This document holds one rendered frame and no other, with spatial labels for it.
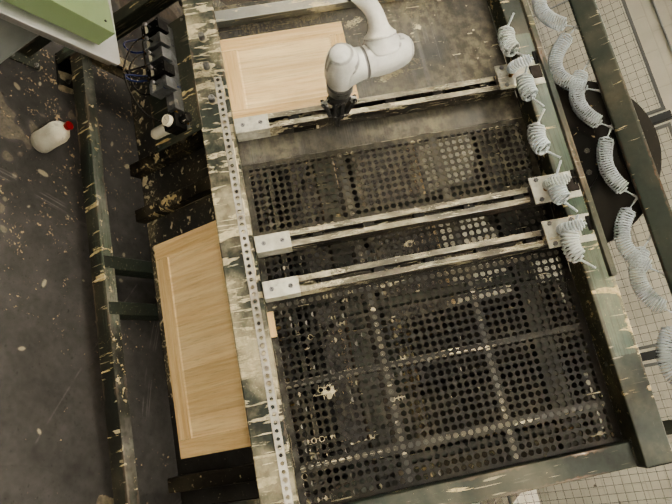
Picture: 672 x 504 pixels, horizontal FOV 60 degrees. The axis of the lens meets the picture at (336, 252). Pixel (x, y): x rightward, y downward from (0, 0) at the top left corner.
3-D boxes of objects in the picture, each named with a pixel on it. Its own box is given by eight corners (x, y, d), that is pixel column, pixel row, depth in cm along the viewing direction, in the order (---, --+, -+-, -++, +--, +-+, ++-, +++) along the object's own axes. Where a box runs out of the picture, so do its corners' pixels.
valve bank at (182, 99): (113, 26, 227) (157, -4, 217) (142, 41, 240) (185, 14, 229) (127, 142, 215) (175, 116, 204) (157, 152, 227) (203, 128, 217)
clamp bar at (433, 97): (235, 123, 223) (225, 90, 199) (532, 73, 232) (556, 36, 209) (239, 146, 220) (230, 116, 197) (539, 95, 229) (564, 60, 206)
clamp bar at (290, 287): (262, 281, 207) (255, 265, 184) (579, 221, 216) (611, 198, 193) (267, 308, 205) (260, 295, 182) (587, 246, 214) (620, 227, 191)
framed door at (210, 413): (157, 246, 258) (153, 245, 256) (255, 205, 233) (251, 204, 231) (184, 458, 236) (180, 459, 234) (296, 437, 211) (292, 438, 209)
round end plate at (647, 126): (451, 119, 286) (625, 45, 251) (455, 122, 291) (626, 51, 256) (494, 275, 267) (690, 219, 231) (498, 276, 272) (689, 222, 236)
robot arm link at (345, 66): (330, 98, 188) (368, 87, 190) (331, 71, 173) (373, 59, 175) (319, 70, 191) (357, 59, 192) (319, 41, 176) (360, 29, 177)
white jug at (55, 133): (28, 129, 248) (58, 110, 239) (49, 136, 257) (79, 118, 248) (29, 150, 246) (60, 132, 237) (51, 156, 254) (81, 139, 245)
